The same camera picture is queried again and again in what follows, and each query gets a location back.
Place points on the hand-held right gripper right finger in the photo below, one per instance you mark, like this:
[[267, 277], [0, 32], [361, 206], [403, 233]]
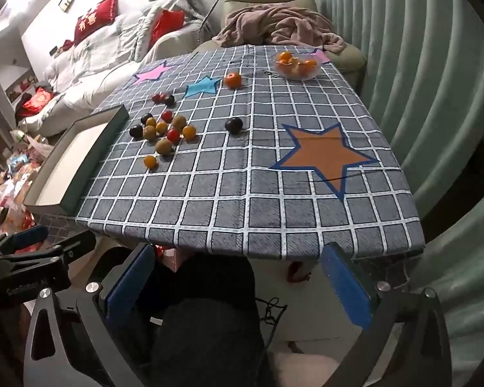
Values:
[[347, 290]]

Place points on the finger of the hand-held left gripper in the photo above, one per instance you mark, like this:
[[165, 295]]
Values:
[[24, 236], [64, 244]]

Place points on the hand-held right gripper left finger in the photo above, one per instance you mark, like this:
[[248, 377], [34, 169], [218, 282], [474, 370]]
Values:
[[131, 286]]

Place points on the dark green cardboard box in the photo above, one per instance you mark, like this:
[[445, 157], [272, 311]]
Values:
[[70, 161]]

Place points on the yellow cherry tomato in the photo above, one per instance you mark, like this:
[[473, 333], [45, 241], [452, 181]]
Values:
[[150, 162], [189, 132], [151, 122], [161, 128]]

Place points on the brown kiwi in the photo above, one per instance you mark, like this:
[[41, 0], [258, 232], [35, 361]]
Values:
[[149, 132], [179, 121], [164, 146]]

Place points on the pile of colourful clutter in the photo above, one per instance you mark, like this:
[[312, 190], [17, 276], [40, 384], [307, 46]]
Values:
[[12, 177]]

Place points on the person's dark trousers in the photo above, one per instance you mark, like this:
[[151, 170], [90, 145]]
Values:
[[209, 322]]

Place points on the red patterned pillow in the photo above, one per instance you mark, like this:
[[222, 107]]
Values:
[[37, 103]]

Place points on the grey checkered tablecloth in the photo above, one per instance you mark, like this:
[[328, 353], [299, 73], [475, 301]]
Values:
[[234, 193]]

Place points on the orange paper star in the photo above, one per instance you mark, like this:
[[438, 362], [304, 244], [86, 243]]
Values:
[[326, 153]]

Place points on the large pink paper star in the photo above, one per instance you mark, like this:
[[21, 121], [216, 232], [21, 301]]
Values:
[[151, 74]]

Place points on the white covered sofa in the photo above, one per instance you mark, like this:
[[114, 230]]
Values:
[[96, 56]]

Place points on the blue paper star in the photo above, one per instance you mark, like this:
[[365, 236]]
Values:
[[201, 86]]

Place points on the pale green curtain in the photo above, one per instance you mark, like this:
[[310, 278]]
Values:
[[407, 88]]

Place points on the plastic bag of mandarins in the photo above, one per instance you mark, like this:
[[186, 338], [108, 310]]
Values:
[[296, 74]]

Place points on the red pillow with characters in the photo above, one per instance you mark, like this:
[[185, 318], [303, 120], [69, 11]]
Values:
[[90, 20]]

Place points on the orange mandarin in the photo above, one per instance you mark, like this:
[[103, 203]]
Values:
[[284, 57], [232, 80], [309, 65]]

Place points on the small framed picture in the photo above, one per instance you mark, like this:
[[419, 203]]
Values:
[[66, 1]]

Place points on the plain red pillow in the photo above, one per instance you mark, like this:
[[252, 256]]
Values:
[[167, 24]]

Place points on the grey striped cushion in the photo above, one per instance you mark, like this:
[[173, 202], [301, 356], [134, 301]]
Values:
[[193, 16]]

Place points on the pink blanket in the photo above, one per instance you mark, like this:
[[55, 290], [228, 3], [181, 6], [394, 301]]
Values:
[[274, 24]]

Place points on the black gooseneck holder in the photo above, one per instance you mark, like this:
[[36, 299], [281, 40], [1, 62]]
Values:
[[214, 4]]

